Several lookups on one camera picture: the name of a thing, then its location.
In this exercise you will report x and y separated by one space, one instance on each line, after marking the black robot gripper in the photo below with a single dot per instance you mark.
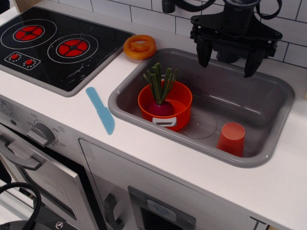
236 27

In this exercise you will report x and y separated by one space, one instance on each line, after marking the purple toy beet green leaves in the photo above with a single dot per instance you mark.
160 86

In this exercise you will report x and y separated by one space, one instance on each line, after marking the grey plastic sink basin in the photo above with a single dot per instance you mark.
221 94

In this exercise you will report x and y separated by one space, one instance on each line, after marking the orange toy pot lid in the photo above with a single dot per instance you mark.
140 47

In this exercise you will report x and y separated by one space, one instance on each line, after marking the orange plastic cup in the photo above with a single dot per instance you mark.
232 139

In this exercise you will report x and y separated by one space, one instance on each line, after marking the blue plastic toy knife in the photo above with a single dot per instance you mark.
103 112

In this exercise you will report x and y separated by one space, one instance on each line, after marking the black toy stove top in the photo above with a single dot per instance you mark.
57 52

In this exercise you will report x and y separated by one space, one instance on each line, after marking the dishwasher panel with blue button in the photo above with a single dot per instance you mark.
153 214

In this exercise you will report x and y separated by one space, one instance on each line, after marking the grey oven knob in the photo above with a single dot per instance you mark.
41 135

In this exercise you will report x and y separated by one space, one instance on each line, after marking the orange toy pot grey handles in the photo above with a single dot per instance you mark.
174 113

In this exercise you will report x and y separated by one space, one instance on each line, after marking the white cabinet door grey handle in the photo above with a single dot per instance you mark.
112 194

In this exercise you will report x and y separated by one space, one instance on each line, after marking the toy oven door grey handle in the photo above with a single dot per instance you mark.
62 183

